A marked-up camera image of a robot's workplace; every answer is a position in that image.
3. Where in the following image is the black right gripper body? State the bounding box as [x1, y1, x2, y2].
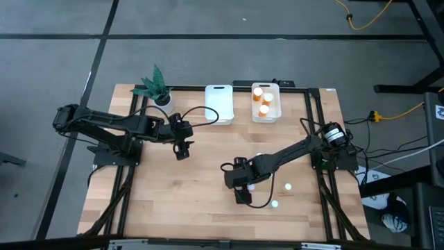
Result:
[223, 156, 272, 206]

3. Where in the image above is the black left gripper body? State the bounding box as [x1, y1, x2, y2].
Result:
[167, 112, 194, 161]

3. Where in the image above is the white plastic bin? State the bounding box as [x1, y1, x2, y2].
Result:
[204, 84, 235, 126]
[250, 82, 282, 124]

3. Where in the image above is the white round plant pot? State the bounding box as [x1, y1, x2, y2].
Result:
[153, 92, 176, 115]

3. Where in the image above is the green snake plant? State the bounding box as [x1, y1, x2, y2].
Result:
[130, 63, 173, 101]

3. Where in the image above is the white printed sheet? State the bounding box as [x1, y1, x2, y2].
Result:
[356, 165, 393, 211]

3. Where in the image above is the white and blue cloth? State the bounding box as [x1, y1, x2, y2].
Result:
[380, 212, 409, 234]

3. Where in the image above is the black furniture foot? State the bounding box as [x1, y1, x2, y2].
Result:
[0, 151, 28, 167]

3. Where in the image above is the grey computer case with logo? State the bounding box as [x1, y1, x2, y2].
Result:
[423, 92, 444, 188]

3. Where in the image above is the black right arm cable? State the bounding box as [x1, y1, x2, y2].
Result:
[219, 161, 275, 210]

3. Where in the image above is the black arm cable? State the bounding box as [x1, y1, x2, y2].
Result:
[130, 105, 220, 128]
[219, 161, 275, 210]

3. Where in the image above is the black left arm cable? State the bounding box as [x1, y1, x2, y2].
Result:
[130, 105, 220, 128]

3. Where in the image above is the white floor cable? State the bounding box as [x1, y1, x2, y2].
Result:
[360, 138, 444, 171]

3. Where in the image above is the black desk leg frame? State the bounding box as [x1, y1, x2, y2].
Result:
[373, 0, 444, 94]

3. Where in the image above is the yellow floor cable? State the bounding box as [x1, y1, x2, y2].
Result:
[334, 0, 395, 31]

